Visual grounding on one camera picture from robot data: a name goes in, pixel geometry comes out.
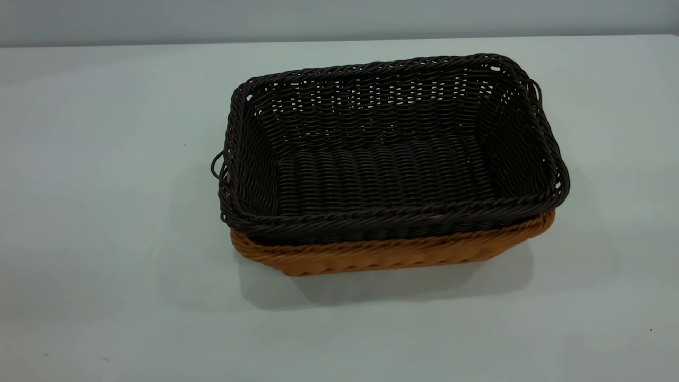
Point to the dark brown wicker basket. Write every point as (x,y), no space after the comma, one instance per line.
(382,175)

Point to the light brown wicker basket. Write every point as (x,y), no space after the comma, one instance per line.
(382,254)

